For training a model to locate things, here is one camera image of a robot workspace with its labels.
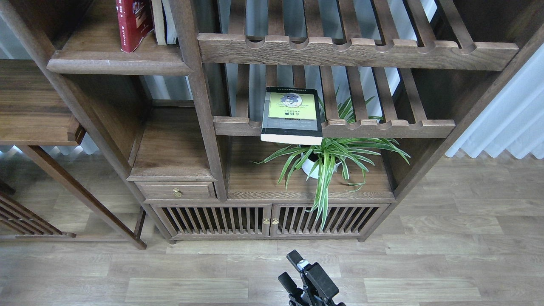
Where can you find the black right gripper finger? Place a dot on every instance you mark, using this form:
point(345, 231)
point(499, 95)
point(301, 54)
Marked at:
point(289, 282)
point(315, 279)

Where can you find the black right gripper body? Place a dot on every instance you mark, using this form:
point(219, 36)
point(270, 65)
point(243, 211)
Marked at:
point(314, 300)

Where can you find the black and yellow book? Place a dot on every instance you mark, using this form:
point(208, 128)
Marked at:
point(291, 116)

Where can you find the red cover book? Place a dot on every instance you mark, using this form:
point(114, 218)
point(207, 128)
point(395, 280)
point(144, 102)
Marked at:
point(135, 22)

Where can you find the white plant pot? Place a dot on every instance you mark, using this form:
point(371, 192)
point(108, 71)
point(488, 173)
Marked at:
point(316, 164)

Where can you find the green spider plant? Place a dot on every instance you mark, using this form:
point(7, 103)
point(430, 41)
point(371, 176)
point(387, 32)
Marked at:
point(354, 149)

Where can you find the dark wooden bookshelf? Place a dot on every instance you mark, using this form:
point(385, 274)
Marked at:
point(180, 123)

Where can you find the white window curtain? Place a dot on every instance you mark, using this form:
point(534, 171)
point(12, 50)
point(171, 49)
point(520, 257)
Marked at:
point(513, 121)

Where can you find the white upright book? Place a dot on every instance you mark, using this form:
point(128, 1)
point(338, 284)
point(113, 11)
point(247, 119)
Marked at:
point(171, 33)

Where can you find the slatted wooden bench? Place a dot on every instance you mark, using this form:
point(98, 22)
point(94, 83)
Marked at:
point(23, 221)

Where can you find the beige upright book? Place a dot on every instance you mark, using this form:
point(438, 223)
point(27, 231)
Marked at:
point(159, 22)

